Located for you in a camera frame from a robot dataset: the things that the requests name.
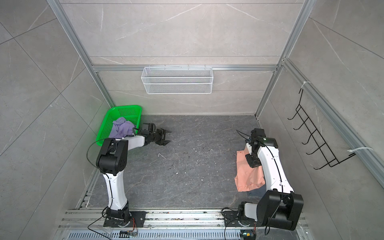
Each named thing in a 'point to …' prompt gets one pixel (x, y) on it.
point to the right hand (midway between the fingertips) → (259, 160)
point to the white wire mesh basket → (177, 80)
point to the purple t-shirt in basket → (121, 128)
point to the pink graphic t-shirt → (247, 178)
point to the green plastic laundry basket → (130, 113)
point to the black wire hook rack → (331, 157)
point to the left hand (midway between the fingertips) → (172, 130)
